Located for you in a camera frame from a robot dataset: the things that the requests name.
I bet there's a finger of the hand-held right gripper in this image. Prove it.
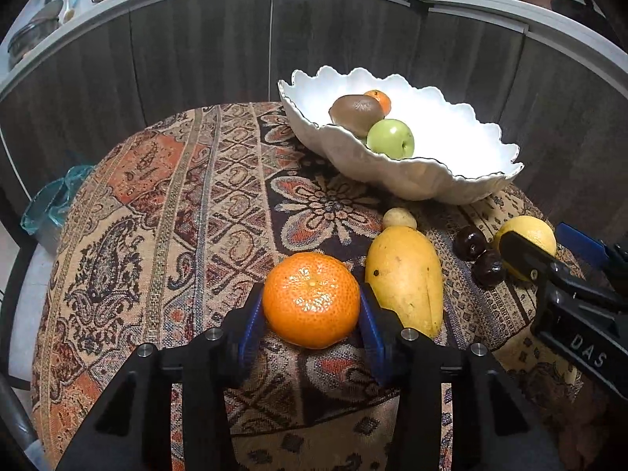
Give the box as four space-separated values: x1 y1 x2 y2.
498 230 628 312
556 222 628 280

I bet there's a yellow mango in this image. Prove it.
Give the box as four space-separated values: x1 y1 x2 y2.
364 226 445 338

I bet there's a teal plastic bag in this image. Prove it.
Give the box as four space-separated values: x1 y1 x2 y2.
20 164 94 235

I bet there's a green apple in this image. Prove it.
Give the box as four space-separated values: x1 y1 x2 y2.
366 119 415 160

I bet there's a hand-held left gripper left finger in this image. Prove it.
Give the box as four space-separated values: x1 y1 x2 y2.
56 282 268 471

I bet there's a brown kiwi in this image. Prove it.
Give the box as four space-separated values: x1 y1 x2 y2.
329 94 385 139

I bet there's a white scalloped ceramic bowl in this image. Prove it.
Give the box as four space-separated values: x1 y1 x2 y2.
278 65 525 205

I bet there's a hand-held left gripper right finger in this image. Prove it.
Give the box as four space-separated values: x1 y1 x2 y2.
358 285 565 471

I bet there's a patterned woven tablecloth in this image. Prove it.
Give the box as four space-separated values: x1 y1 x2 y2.
30 102 614 471

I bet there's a glass lidded pot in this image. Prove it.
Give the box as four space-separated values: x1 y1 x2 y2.
7 0 64 67

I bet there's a small tan longan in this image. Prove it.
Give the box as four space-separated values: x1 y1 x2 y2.
382 207 418 231

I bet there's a dark plum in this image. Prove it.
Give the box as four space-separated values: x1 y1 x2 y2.
454 226 486 261
472 249 506 289

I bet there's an orange mandarin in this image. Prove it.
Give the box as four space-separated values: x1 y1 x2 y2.
363 89 392 115
262 252 361 350

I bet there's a black wok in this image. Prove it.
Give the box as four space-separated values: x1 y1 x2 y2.
549 0 628 40

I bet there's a yellow lemon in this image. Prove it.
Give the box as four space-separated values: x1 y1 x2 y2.
493 215 557 283

